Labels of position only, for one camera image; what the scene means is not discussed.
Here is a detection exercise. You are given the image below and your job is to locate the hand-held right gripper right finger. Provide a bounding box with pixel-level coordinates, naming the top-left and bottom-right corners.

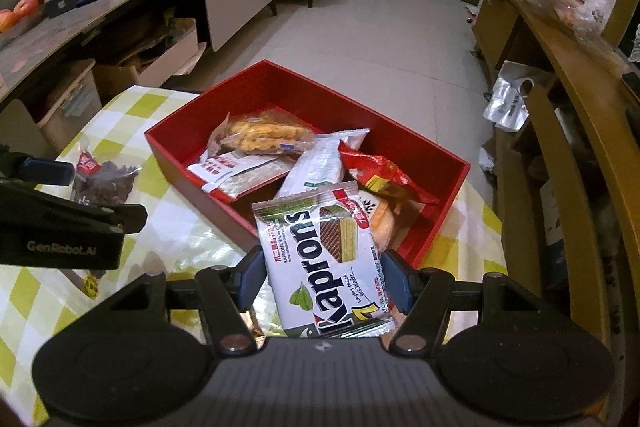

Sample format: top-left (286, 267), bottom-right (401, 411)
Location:
top-left (381, 249), bottom-right (576, 356)

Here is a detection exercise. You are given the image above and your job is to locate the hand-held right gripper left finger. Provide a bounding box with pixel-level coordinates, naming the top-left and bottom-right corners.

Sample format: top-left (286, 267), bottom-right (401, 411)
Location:
top-left (65, 248), bottom-right (267, 356)

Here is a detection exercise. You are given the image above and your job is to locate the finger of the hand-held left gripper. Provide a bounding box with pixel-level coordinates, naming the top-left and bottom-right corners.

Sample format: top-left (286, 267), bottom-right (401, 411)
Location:
top-left (0, 179), bottom-right (149, 238)
top-left (0, 146), bottom-right (77, 188)

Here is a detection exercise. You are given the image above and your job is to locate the orange bread packet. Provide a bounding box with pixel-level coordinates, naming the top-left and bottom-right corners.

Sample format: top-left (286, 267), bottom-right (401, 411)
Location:
top-left (356, 191), bottom-right (408, 254)

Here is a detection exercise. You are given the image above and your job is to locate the green white wafer packet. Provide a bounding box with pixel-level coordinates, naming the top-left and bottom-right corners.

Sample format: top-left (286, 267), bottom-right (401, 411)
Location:
top-left (251, 181), bottom-right (396, 340)

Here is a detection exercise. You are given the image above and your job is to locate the white red-print snack packet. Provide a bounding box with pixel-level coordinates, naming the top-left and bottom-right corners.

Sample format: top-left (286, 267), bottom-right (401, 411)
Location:
top-left (186, 151), bottom-right (297, 200)

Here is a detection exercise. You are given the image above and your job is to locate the red snack packet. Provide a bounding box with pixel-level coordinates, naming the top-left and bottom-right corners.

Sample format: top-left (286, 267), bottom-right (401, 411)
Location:
top-left (339, 139), bottom-right (441, 208)

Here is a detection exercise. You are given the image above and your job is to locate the long white snack packet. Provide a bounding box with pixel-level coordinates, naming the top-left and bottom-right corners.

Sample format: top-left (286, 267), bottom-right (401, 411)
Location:
top-left (274, 128), bottom-right (372, 202)

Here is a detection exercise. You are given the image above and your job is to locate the clear cookie packet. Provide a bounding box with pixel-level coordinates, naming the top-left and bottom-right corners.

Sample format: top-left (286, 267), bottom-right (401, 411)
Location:
top-left (206, 106), bottom-right (319, 158)

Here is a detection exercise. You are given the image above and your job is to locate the red cardboard box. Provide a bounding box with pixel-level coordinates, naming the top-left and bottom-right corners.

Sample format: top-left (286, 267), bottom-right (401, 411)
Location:
top-left (144, 60), bottom-right (472, 270)

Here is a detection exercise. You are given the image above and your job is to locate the dark dried fruit packet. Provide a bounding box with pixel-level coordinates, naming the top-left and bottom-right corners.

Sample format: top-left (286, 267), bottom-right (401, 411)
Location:
top-left (69, 146), bottom-right (143, 208)

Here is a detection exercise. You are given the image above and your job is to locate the clear packet yellow label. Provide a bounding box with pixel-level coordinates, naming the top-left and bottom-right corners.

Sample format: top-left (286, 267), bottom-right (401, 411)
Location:
top-left (60, 267), bottom-right (107, 301)

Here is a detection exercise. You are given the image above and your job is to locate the beige storage bin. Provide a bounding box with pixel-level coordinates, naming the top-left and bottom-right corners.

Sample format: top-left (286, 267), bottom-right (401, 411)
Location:
top-left (37, 59), bottom-right (103, 152)

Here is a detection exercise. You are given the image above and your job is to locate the green checked tablecloth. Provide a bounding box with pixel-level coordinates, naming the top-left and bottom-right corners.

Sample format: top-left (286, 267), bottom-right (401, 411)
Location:
top-left (0, 84), bottom-right (506, 408)

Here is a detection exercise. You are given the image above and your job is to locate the open cardboard box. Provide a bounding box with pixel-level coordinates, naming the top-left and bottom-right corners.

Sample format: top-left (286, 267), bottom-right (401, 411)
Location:
top-left (92, 18), bottom-right (207, 90)

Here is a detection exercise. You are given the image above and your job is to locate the black box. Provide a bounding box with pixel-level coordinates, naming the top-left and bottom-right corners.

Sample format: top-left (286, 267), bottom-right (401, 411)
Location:
top-left (42, 0), bottom-right (82, 18)

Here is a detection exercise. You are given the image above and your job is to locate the silver foil bag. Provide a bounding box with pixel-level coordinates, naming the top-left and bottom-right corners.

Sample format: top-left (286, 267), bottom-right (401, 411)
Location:
top-left (482, 61), bottom-right (539, 134)

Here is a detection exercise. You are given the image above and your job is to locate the wooden shelf unit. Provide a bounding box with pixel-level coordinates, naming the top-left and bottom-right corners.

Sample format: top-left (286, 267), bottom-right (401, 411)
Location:
top-left (472, 0), bottom-right (640, 408)

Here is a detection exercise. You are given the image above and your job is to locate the clear plastic bag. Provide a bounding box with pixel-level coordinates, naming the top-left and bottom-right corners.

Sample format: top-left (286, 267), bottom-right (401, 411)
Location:
top-left (554, 0), bottom-right (617, 38)

